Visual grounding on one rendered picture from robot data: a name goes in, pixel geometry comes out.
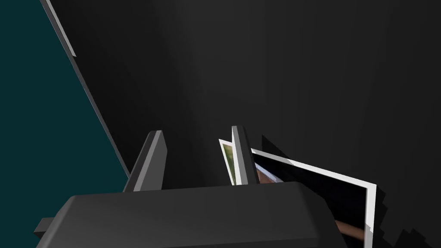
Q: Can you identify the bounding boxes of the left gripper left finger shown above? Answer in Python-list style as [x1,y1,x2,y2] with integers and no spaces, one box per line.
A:
[123,130,168,193]

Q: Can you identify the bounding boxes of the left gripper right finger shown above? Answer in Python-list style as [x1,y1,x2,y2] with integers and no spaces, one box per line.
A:
[231,125,260,186]

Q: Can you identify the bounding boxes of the white-framed picture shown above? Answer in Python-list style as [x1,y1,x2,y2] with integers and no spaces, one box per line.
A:
[218,139,377,248]

